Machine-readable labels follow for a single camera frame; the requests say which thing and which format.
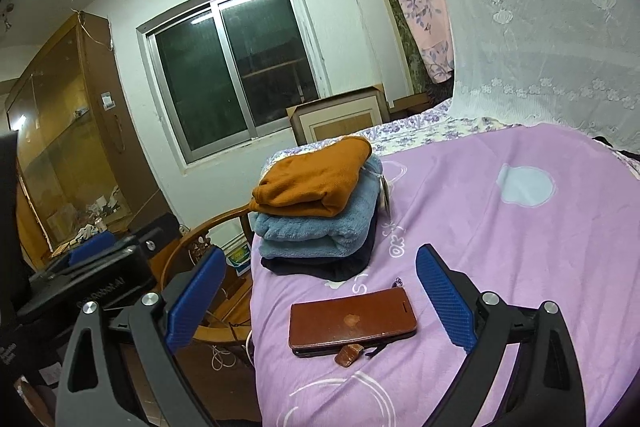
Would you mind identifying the orange knit cardigan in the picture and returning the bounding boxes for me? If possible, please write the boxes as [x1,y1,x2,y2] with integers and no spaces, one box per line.
[248,136,372,218]

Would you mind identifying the wooden glass display cabinet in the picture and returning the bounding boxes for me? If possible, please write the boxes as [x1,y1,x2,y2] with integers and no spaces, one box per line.
[6,12,169,249]

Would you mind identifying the round wooden chair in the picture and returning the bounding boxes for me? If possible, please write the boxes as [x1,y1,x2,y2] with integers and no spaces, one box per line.
[156,205,254,353]

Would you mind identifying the purple bed sheet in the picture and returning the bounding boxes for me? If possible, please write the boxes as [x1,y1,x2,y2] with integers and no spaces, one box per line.
[250,124,639,426]

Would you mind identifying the sliding glass window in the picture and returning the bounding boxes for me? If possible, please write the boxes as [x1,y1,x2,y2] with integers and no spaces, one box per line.
[137,0,331,166]

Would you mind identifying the folded light blue towel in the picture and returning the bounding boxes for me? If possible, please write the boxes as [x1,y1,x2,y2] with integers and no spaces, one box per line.
[254,155,383,260]

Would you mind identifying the folded dark navy garment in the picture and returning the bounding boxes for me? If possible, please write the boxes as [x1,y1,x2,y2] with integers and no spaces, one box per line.
[260,213,378,282]

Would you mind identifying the brown leather phone case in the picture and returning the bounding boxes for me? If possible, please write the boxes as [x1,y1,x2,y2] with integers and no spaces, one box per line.
[288,286,418,358]

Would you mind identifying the framed picture leaning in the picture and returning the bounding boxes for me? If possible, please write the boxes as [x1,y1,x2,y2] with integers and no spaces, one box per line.
[286,84,390,145]

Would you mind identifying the purple floral white quilt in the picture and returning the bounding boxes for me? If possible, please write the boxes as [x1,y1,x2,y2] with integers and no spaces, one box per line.
[260,101,516,176]

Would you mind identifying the green patterned picture panel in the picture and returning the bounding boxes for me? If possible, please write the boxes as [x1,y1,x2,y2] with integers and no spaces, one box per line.
[387,0,431,94]

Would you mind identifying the pink floral hanging cloth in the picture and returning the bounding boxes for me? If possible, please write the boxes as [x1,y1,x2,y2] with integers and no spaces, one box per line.
[398,0,454,83]

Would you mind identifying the white lace mosquito net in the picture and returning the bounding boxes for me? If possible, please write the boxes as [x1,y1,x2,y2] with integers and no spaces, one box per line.
[446,0,639,152]

